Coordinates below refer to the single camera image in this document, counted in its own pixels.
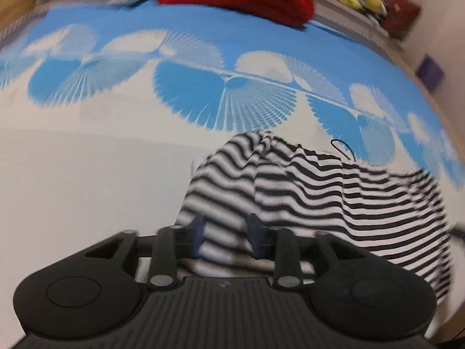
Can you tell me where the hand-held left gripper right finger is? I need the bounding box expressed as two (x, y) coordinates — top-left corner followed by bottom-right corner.
(247, 213), (352, 291)

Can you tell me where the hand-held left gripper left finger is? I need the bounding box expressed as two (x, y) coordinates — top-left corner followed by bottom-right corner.
(84, 214), (207, 292)

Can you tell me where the black white striped hooded shirt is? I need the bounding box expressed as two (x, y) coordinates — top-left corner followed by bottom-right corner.
(176, 129), (454, 307)

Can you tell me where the blue fan-print bed sheet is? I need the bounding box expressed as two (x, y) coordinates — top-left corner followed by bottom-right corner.
(0, 0), (465, 299)

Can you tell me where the white windowsill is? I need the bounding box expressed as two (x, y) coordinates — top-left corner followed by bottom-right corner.
(301, 0), (404, 46)

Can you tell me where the purple paper bag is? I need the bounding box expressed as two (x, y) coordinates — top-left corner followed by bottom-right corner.
(416, 54), (446, 92)

